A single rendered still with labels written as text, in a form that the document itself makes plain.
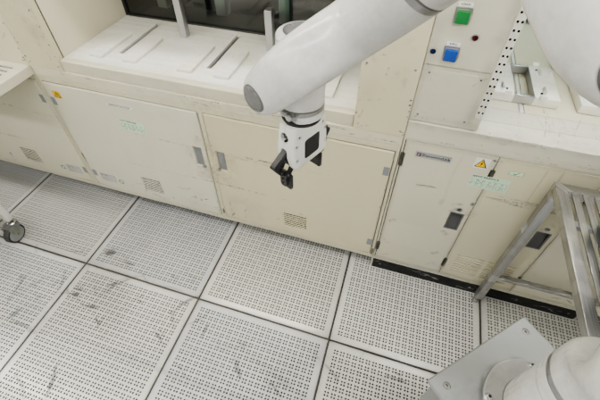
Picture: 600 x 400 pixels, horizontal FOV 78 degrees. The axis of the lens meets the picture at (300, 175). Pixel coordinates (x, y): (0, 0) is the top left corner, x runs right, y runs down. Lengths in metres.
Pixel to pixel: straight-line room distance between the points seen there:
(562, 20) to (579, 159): 1.01
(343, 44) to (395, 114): 0.72
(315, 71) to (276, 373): 1.33
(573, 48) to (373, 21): 0.22
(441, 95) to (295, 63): 0.71
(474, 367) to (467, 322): 0.93
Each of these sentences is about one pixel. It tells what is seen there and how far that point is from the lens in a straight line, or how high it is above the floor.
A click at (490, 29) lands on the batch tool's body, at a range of 1.08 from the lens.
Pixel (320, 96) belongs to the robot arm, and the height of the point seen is 1.22.
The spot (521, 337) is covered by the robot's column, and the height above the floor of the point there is 0.76.
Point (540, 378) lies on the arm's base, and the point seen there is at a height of 0.93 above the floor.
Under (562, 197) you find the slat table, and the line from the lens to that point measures 1.33.
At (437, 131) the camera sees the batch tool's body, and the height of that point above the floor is 0.85.
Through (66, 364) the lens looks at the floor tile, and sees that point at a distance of 1.90.
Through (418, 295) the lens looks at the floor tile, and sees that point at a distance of 1.84.
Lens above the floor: 1.59
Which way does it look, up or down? 46 degrees down
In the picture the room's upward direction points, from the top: straight up
